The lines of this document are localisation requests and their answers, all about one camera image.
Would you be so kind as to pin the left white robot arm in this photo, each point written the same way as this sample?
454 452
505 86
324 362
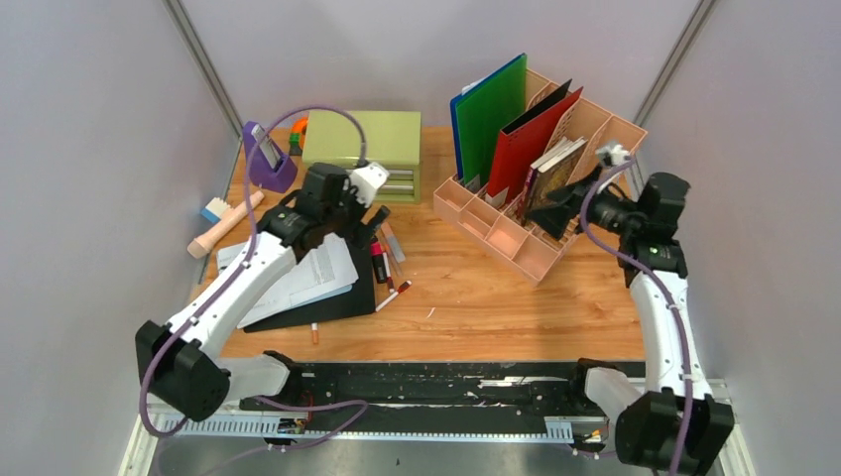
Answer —
179 362

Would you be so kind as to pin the purple Roald Dahl book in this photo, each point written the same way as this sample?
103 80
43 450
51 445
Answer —
532 175

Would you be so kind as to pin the grey phone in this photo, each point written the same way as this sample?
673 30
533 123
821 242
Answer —
267 155

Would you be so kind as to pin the clipboard with white papers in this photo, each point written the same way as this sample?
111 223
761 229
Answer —
323 273

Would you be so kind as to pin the black Moon and Sixpence book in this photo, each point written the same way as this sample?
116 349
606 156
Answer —
555 173

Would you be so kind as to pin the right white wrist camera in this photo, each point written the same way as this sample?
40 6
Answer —
612 155

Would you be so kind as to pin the green drawer cabinet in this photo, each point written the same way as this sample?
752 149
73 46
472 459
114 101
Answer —
393 140

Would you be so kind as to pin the red folder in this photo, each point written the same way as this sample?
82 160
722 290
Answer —
523 141

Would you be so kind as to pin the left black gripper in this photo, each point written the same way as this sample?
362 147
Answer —
368 228

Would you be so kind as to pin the purple phone stand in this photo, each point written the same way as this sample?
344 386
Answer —
281 179

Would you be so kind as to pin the blue folder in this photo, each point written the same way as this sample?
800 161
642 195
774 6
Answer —
455 138

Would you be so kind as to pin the pink highlighter marker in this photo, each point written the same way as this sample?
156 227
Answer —
378 262

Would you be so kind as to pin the black mounting base plate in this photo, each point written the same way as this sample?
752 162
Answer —
427 394

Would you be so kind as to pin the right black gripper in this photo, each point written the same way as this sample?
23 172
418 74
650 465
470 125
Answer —
554 216

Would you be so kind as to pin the green folder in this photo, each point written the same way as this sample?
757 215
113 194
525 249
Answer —
489 121

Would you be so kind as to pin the peach file organizer rack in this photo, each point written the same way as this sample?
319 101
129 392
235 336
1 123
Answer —
527 249

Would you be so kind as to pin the red white pen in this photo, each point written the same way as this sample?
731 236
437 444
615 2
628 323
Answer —
392 296

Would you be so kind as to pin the orange tape dispenser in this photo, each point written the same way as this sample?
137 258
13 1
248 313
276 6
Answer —
297 136

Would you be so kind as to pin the black notebook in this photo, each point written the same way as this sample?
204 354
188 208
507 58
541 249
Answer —
359 300

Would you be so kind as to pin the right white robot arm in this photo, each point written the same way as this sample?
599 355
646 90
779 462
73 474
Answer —
673 424

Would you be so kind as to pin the aluminium frame rail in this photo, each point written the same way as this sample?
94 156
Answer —
250 418

